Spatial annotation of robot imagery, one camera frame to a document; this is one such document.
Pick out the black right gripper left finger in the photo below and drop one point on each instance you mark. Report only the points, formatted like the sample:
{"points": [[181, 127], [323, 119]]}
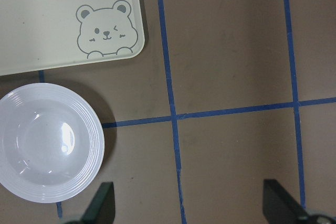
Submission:
{"points": [[102, 207]]}

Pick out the white ridged plate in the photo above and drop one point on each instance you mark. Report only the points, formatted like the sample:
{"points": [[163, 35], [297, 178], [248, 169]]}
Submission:
{"points": [[52, 143]]}

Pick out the pale green bear tray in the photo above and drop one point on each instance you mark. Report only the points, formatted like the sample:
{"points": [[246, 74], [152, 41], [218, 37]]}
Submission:
{"points": [[45, 34]]}

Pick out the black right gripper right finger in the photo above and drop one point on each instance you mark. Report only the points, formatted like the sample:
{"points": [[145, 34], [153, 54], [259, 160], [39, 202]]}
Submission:
{"points": [[279, 206]]}

